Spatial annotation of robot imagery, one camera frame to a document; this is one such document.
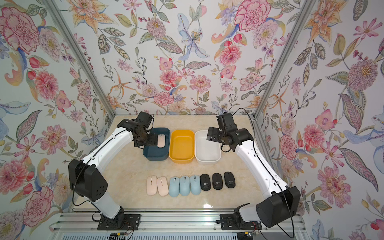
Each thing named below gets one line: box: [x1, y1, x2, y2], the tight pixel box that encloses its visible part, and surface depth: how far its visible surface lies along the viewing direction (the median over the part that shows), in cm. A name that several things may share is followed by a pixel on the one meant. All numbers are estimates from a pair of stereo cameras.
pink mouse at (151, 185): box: [146, 175, 157, 196], surface depth 86 cm
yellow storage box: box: [168, 129, 195, 164], surface depth 103 cm
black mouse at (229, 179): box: [224, 171, 236, 189], surface depth 88 cm
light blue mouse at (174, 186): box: [169, 176, 180, 198], surface depth 85 cm
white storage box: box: [194, 130, 222, 165], surface depth 98 cm
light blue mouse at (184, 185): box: [179, 175, 191, 197], surface depth 86 cm
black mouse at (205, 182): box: [200, 173, 211, 191], surface depth 86 cm
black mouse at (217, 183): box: [212, 173, 223, 190], surface depth 87 cm
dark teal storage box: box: [143, 127, 171, 161], surface depth 99 cm
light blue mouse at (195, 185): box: [190, 175, 202, 196], surface depth 86 cm
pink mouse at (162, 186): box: [156, 176, 169, 196], surface depth 86 cm
